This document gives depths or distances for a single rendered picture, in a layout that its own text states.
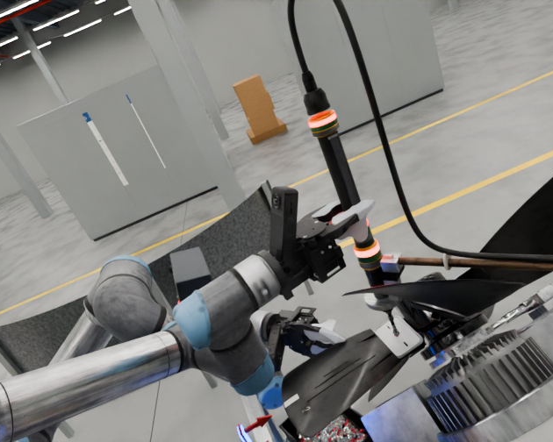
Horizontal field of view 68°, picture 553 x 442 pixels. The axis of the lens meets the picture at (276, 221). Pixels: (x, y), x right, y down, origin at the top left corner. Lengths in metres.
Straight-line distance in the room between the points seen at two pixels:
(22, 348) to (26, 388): 2.31
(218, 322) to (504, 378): 0.47
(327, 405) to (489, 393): 0.27
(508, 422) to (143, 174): 6.36
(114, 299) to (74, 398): 0.29
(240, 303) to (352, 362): 0.32
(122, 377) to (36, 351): 2.24
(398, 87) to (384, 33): 0.83
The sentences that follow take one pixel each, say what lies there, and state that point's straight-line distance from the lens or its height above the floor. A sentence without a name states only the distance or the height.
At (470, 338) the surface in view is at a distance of 0.84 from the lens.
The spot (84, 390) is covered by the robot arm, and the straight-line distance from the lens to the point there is 0.64.
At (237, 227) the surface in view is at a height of 0.84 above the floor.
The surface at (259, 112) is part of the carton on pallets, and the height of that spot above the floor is 0.56.
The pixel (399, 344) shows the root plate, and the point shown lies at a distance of 0.85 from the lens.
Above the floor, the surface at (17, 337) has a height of 0.85.
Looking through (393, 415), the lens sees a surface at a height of 1.03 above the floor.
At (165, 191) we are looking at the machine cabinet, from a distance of 6.81.
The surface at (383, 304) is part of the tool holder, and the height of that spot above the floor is 1.30.
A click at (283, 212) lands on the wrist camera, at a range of 0.61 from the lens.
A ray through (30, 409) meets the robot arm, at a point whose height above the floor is 1.51.
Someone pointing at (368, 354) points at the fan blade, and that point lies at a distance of 0.85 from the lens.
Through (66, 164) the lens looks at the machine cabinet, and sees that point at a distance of 7.00.
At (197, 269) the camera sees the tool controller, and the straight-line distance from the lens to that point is 1.34.
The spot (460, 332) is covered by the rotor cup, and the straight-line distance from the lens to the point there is 0.83.
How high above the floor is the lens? 1.78
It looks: 23 degrees down
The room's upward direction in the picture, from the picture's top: 24 degrees counter-clockwise
